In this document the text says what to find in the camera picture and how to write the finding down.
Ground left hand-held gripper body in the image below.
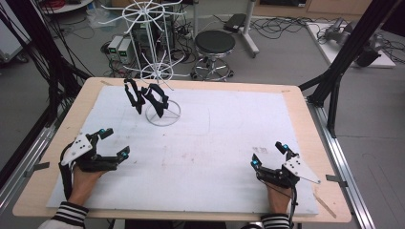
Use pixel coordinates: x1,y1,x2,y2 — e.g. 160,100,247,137
59,133,121,174

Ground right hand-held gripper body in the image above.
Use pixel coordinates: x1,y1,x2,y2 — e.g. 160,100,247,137
257,155,322,189

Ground black bow tie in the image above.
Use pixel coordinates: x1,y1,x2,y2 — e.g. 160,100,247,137
123,77,147,115
141,83,170,119

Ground white wire display rack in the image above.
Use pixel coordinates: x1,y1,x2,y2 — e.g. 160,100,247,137
97,0,191,128

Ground person's right hand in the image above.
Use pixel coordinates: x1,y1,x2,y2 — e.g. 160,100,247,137
266,183,292,216

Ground person's left hand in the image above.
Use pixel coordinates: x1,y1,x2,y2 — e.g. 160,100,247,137
67,165,108,207

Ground metal clip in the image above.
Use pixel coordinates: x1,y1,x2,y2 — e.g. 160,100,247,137
325,174,349,188
23,161,52,178

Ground wooden stick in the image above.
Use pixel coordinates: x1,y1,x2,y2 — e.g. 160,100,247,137
313,192,337,219

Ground white cloth mat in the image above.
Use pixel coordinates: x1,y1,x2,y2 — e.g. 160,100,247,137
46,85,320,218

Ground grey power supply unit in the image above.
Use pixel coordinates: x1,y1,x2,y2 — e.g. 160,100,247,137
107,35,124,61
117,37,137,66

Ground black computer case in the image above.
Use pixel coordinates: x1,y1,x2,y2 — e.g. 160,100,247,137
132,12,176,61

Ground white floor board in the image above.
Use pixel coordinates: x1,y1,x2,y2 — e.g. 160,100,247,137
306,21,396,69

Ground black round stool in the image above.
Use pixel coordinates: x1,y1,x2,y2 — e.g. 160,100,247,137
190,30,237,83

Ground white round table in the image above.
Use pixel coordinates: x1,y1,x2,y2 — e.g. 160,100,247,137
39,0,95,15

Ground black box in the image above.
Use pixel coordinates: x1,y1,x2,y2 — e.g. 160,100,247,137
223,12,247,33

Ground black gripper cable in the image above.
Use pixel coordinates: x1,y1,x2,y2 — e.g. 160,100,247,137
257,177,299,227

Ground black gripper strap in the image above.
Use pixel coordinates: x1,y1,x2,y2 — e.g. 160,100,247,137
57,144,77,201

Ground aluminium rail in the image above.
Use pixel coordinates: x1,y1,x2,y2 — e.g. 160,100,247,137
0,123,58,211
307,98,376,229

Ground black frame post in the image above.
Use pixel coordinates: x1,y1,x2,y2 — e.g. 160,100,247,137
6,0,94,128
299,0,402,138

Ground black floor cables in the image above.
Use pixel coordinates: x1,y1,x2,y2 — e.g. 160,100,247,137
249,15,319,41

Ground white stand post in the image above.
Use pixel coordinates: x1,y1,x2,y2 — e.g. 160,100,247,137
240,0,261,59

